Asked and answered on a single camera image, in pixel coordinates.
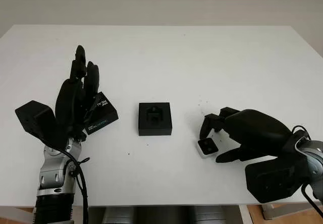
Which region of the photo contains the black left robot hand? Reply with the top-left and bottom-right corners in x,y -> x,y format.
54,44 -> 101,144

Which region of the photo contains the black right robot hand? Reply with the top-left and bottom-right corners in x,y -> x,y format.
199,107 -> 295,164

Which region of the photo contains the black printed box lid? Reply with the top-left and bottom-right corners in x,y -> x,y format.
83,91 -> 119,136

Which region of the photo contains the small white-rimmed camera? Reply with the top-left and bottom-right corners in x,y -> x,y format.
197,137 -> 219,159

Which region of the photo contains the white table leg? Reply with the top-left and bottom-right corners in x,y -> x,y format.
238,205 -> 253,224

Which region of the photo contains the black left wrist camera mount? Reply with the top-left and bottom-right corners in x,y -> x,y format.
14,99 -> 69,149

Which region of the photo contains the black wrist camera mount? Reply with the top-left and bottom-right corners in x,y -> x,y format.
14,99 -> 69,149
245,154 -> 310,204

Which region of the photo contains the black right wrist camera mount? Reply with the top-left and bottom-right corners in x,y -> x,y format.
245,154 -> 310,204

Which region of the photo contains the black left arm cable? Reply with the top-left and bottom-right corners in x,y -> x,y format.
42,133 -> 90,224

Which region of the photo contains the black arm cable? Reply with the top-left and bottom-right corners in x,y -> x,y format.
42,133 -> 90,224
290,125 -> 323,211

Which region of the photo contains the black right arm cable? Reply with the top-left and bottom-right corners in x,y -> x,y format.
290,125 -> 323,211

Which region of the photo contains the black camera box base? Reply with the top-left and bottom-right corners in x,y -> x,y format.
138,102 -> 173,137

